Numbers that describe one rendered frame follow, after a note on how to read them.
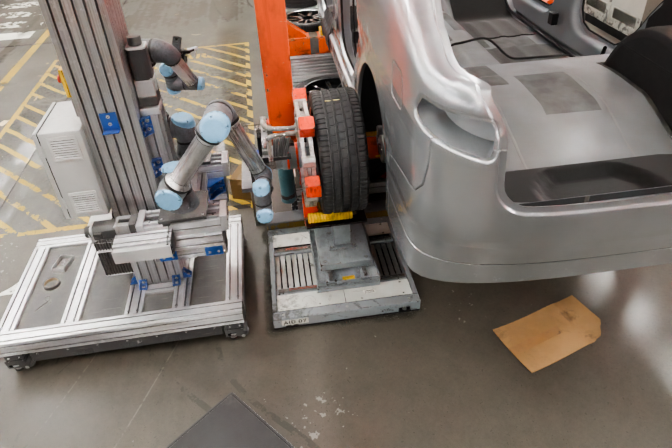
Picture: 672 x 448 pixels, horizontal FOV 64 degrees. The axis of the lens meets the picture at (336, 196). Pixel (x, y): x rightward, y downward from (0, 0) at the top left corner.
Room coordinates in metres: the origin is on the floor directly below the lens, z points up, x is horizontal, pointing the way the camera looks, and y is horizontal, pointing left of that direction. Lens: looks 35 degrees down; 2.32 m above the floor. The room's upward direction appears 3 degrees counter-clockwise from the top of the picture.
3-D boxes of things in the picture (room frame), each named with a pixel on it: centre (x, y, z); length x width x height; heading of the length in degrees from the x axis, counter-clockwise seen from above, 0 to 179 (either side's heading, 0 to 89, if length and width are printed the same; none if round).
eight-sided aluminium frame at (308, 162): (2.47, 0.15, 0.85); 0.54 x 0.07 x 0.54; 6
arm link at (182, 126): (2.60, 0.80, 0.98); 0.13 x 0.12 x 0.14; 83
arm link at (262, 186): (2.00, 0.33, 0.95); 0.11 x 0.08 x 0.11; 1
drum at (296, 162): (2.46, 0.22, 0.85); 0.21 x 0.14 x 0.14; 96
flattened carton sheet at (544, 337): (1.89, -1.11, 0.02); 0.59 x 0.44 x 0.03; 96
